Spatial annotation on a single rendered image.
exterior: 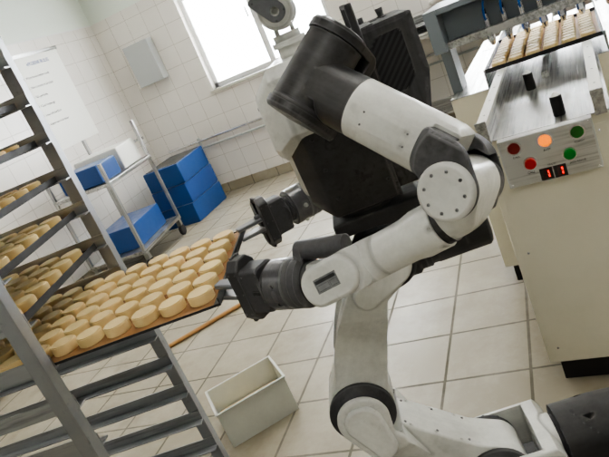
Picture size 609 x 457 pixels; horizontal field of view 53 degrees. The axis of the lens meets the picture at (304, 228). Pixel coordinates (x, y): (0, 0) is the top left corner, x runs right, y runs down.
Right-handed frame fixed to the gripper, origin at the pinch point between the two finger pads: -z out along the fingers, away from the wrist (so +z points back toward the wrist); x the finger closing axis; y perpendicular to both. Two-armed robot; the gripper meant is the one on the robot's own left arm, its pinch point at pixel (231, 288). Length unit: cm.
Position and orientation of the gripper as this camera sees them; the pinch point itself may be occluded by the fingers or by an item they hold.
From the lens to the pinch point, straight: 112.7
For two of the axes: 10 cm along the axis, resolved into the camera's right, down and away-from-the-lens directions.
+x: -3.7, -8.8, -3.0
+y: -4.9, 4.6, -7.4
